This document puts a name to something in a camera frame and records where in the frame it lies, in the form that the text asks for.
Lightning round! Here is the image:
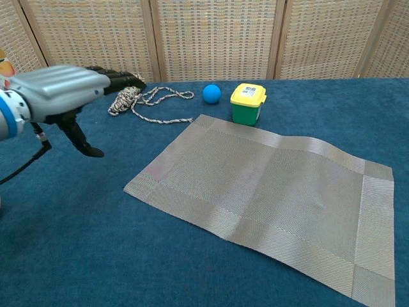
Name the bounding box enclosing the green container with yellow lid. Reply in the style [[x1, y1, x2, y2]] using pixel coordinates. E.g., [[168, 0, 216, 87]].
[[229, 83, 268, 127]]

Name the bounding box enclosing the juice bottle with white cap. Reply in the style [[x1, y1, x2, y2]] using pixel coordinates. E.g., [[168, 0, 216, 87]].
[[0, 49, 16, 89]]

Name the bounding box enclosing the woven bamboo screen panel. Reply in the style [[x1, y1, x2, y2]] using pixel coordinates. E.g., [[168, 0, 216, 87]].
[[356, 0, 409, 79], [19, 0, 162, 86], [0, 0, 57, 87], [148, 0, 287, 83], [274, 0, 392, 80]]

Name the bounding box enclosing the blue ball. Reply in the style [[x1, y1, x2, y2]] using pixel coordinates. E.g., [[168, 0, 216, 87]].
[[202, 84, 222, 105]]

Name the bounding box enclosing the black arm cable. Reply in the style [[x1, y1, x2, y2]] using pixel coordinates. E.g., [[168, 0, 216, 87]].
[[0, 121, 52, 185]]

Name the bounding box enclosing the braided rope bundle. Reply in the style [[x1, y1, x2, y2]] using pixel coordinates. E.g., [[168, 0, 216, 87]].
[[107, 72, 196, 125]]

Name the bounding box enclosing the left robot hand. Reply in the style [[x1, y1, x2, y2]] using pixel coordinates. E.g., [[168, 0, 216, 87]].
[[9, 65, 148, 158]]

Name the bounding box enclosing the blue felt table cover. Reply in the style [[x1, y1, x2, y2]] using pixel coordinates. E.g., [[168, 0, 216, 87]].
[[0, 77, 409, 307]]

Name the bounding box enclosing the brown woven placemat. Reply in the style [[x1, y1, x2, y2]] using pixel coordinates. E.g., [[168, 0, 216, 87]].
[[123, 114, 396, 307]]

